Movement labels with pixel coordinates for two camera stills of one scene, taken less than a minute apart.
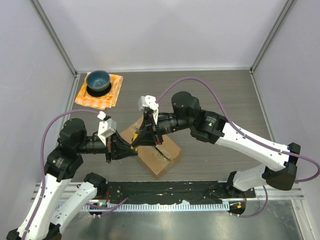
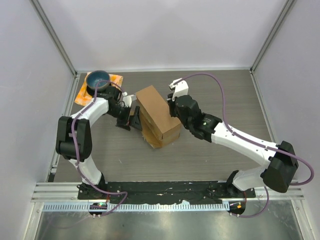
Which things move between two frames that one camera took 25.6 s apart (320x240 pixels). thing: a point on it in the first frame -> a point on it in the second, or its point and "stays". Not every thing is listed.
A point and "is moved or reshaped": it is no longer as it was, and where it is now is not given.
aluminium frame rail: x=61 y=191 stays
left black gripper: x=117 y=148 -> x=123 y=124
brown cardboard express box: x=158 y=157 is moved or reshaped
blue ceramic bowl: x=98 y=80 stays
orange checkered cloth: x=103 y=102 stays
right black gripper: x=150 y=134 -> x=171 y=104
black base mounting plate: x=222 y=191 stays
